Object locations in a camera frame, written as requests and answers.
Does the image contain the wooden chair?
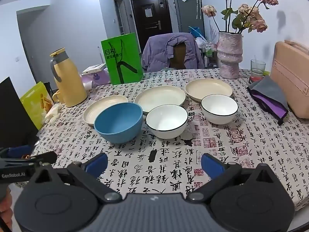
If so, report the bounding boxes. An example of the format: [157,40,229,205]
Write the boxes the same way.
[170,44,191,69]

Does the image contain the printed tablecloth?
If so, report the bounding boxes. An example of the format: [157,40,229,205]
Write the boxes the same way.
[14,68,309,212]

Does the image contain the blue plastic bag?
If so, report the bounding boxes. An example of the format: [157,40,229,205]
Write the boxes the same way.
[188,26,205,38]

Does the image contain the green paper bag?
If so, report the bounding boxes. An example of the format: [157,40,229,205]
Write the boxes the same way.
[101,32,144,85]

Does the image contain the purple padded jacket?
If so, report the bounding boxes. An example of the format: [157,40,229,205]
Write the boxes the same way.
[141,32,204,73]

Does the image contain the pink textured vase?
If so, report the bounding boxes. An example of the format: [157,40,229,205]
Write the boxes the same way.
[216,31,243,79]

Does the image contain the wire rack with bottles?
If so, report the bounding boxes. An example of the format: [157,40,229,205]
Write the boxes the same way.
[202,43,219,68]

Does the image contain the white plastic bag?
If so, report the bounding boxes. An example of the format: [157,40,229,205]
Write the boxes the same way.
[195,37,213,49]

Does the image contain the grey refrigerator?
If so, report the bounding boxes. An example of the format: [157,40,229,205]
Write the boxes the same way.
[172,0,205,38]

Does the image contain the black paper bag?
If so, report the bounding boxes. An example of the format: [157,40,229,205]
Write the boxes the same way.
[0,77,39,150]

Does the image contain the yellow mug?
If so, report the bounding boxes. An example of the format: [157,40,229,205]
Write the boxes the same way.
[52,90,64,104]

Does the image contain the white flat box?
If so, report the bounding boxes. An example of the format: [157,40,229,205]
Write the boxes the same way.
[82,63,107,75]

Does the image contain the yellow thermos jug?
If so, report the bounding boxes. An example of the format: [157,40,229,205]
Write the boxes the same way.
[50,48,88,107]

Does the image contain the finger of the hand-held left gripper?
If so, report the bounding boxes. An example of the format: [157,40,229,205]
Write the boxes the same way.
[0,145,33,159]
[0,151,58,168]

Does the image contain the grey interior doorway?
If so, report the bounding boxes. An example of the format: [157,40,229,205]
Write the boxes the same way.
[112,0,127,35]

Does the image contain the cream rubber gloves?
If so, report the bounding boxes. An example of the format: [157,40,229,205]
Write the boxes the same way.
[44,104,63,124]

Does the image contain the glass cup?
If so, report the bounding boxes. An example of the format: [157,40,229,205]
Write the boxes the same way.
[250,59,266,76]

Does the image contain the dark entrance door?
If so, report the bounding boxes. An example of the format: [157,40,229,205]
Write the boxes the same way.
[130,0,173,54]

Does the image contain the grey and purple cloth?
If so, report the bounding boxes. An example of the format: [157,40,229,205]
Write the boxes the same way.
[247,75,289,126]

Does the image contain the yellow-green snack box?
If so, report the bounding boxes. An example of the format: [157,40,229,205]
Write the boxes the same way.
[20,82,55,130]

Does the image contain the dried roses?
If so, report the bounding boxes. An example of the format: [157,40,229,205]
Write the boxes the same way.
[201,0,279,34]

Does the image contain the purple tissue pack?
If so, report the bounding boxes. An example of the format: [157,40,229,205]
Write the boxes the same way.
[82,68,111,89]

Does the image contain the cream plate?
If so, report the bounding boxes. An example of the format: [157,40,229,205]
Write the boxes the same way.
[134,85,186,114]
[185,78,233,102]
[83,95,129,126]

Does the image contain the beige suitcase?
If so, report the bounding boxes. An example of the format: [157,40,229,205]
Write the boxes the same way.
[269,40,309,119]

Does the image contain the white bowl with black rim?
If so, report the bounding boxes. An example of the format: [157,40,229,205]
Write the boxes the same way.
[145,104,188,139]
[201,94,239,125]

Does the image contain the blue bowl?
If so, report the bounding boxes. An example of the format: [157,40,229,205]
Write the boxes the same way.
[94,102,143,144]

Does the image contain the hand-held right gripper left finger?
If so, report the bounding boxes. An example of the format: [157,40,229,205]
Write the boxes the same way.
[29,153,122,203]

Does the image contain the person's left hand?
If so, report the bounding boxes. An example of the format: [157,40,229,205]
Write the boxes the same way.
[0,188,12,228]

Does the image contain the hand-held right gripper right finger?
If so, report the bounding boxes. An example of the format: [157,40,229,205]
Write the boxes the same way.
[187,153,280,203]

